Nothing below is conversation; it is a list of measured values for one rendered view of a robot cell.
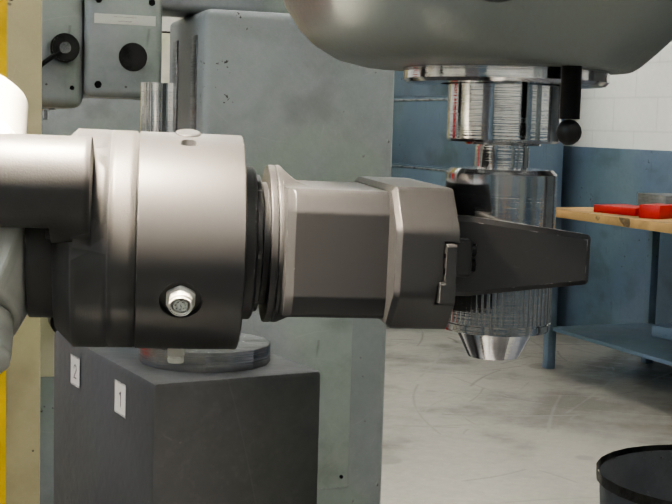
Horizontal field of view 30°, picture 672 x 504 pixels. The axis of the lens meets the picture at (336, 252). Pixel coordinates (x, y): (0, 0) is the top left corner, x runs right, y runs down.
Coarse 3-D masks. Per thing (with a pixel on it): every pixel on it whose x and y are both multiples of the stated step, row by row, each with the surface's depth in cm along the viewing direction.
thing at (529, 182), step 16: (448, 176) 52; (464, 176) 51; (480, 176) 51; (496, 176) 51; (512, 176) 51; (528, 176) 51; (544, 176) 51; (464, 192) 51; (480, 192) 51; (496, 192) 51; (512, 192) 51; (528, 192) 51; (544, 192) 51
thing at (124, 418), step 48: (240, 336) 89; (96, 384) 88; (144, 384) 80; (192, 384) 80; (240, 384) 81; (288, 384) 83; (96, 432) 89; (144, 432) 80; (192, 432) 80; (240, 432) 82; (288, 432) 83; (96, 480) 89; (144, 480) 80; (192, 480) 80; (240, 480) 82; (288, 480) 84
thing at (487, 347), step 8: (464, 336) 53; (472, 336) 52; (480, 336) 52; (488, 336) 52; (528, 336) 53; (464, 344) 53; (472, 344) 53; (480, 344) 52; (488, 344) 52; (496, 344) 52; (504, 344) 52; (512, 344) 52; (520, 344) 53; (472, 352) 53; (480, 352) 53; (488, 352) 53; (496, 352) 52; (504, 352) 52; (512, 352) 53; (520, 352) 53
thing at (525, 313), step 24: (456, 192) 52; (480, 216) 51; (504, 216) 51; (528, 216) 51; (552, 216) 52; (456, 312) 52; (480, 312) 51; (504, 312) 51; (528, 312) 51; (504, 336) 51
